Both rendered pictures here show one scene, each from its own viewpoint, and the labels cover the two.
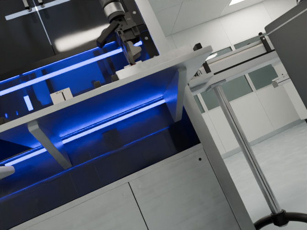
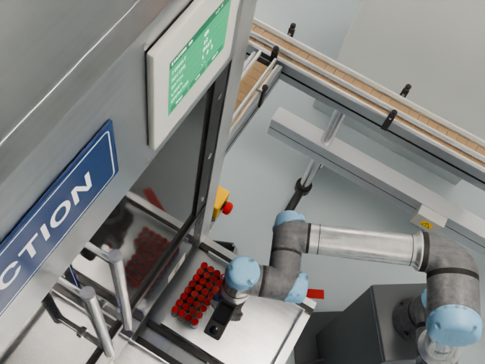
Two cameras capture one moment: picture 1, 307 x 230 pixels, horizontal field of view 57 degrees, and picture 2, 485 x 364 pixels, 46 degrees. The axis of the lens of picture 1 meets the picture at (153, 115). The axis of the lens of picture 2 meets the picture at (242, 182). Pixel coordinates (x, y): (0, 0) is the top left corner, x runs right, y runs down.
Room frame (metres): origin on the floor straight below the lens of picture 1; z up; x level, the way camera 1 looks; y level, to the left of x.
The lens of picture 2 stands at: (0.91, 0.40, 2.58)
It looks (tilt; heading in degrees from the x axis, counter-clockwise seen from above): 62 degrees down; 296
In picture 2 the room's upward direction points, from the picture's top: 16 degrees clockwise
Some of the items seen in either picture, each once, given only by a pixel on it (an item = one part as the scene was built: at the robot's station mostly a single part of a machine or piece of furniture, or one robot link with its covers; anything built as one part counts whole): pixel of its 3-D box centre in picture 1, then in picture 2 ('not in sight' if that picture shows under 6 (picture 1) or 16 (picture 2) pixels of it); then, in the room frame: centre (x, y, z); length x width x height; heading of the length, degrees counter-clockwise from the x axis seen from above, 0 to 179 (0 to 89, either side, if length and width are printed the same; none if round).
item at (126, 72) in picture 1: (150, 79); (234, 317); (1.04, -0.05, 0.90); 0.34 x 0.26 x 0.04; 10
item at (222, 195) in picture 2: not in sight; (213, 199); (1.31, -0.25, 1.00); 0.08 x 0.07 x 0.07; 10
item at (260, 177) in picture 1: (247, 152); not in sight; (1.48, -0.36, 0.46); 0.09 x 0.09 x 0.77; 10
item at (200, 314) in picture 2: not in sight; (208, 300); (1.13, -0.03, 0.90); 0.18 x 0.02 x 0.05; 100
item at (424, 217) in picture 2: not in sight; (428, 219); (0.73, -1.01, 0.50); 0.12 x 0.05 x 0.09; 10
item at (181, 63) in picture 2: not in sight; (195, 55); (1.23, 0.00, 1.96); 0.21 x 0.01 x 0.21; 100
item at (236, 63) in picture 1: (232, 62); (219, 125); (1.51, -0.50, 0.92); 0.69 x 0.15 x 0.16; 100
